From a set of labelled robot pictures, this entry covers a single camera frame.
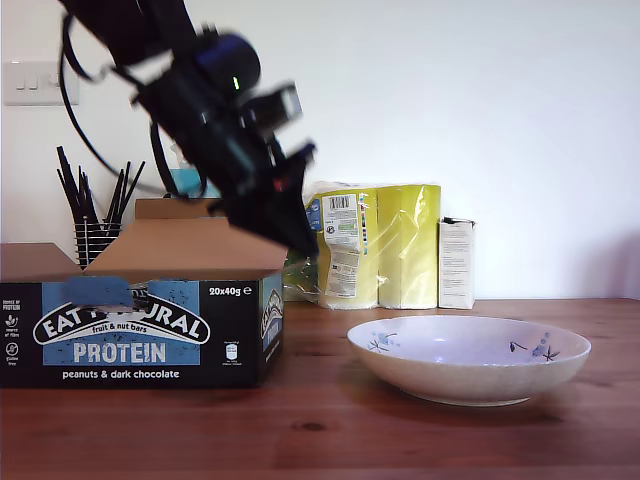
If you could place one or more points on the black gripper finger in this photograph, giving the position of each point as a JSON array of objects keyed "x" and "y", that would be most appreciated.
[{"x": 280, "y": 220}]

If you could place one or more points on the black blue snackbar carton box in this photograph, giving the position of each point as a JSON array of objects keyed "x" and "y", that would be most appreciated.
[{"x": 125, "y": 350}]

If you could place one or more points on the white upright carton box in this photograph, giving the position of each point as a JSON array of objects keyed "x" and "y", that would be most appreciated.
[{"x": 456, "y": 265}]

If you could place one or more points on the yellow-wrapped paper towel pack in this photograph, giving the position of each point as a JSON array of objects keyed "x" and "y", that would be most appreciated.
[{"x": 400, "y": 240}]

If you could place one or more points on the black drinking straw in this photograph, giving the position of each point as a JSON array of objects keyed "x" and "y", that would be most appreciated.
[
  {"x": 121, "y": 192},
  {"x": 88, "y": 200},
  {"x": 72, "y": 185},
  {"x": 131, "y": 190},
  {"x": 113, "y": 197}
]

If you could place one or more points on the white floral ceramic bowl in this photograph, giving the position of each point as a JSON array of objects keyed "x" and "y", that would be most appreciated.
[{"x": 465, "y": 370}]

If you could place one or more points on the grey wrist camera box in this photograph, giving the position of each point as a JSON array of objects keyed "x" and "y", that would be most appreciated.
[{"x": 287, "y": 102}]

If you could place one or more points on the white wall light switch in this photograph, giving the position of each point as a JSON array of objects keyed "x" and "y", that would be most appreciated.
[{"x": 30, "y": 82}]

